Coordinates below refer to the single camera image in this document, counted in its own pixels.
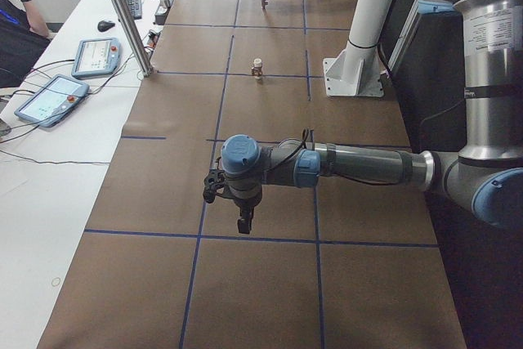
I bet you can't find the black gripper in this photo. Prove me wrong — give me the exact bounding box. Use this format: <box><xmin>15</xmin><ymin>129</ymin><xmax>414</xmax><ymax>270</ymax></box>
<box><xmin>230</xmin><ymin>187</ymin><xmax>262</xmax><ymax>235</ymax></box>

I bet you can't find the white PPR pipe brass fitting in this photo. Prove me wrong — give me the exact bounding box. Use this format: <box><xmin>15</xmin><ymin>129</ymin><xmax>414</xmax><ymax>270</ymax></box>
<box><xmin>251</xmin><ymin>58</ymin><xmax>263</xmax><ymax>83</ymax></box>

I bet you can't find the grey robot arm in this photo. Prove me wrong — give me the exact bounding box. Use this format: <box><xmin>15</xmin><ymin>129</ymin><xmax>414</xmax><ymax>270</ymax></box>
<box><xmin>203</xmin><ymin>0</ymin><xmax>522</xmax><ymax>234</ymax></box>

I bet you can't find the black computer mouse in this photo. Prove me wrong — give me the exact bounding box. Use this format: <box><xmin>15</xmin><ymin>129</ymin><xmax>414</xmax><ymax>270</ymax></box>
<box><xmin>97</xmin><ymin>20</ymin><xmax>115</xmax><ymax>33</ymax></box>

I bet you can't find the far teach pendant tablet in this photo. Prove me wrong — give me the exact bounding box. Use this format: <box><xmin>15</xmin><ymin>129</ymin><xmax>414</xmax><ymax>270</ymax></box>
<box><xmin>71</xmin><ymin>38</ymin><xmax>121</xmax><ymax>79</ymax></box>

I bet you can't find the teach pendant tablet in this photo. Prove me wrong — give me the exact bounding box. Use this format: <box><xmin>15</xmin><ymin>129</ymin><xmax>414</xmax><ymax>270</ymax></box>
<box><xmin>15</xmin><ymin>74</ymin><xmax>90</xmax><ymax>128</ymax></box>
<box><xmin>71</xmin><ymin>38</ymin><xmax>121</xmax><ymax>79</ymax></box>

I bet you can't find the near teach pendant tablet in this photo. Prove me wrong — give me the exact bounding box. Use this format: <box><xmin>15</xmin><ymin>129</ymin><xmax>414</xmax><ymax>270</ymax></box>
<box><xmin>15</xmin><ymin>74</ymin><xmax>90</xmax><ymax>128</ymax></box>

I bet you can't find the seated person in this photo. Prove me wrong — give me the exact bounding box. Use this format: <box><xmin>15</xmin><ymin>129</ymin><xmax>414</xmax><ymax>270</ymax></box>
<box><xmin>1</xmin><ymin>0</ymin><xmax>51</xmax><ymax>88</ymax></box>

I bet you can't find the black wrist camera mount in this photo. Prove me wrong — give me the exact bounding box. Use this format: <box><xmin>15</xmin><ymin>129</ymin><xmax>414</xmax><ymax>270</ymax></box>
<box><xmin>203</xmin><ymin>168</ymin><xmax>226</xmax><ymax>204</ymax></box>

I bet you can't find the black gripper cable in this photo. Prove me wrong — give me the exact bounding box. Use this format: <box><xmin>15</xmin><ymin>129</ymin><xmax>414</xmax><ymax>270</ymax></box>
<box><xmin>261</xmin><ymin>128</ymin><xmax>409</xmax><ymax>189</ymax></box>

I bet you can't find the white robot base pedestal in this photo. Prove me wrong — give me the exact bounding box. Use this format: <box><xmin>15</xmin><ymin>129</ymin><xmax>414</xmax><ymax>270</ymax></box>
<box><xmin>323</xmin><ymin>0</ymin><xmax>392</xmax><ymax>97</ymax></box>

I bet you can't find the aluminium frame post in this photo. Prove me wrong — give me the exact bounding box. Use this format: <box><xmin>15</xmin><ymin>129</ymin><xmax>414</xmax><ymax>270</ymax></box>
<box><xmin>111</xmin><ymin>0</ymin><xmax>153</xmax><ymax>77</ymax></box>

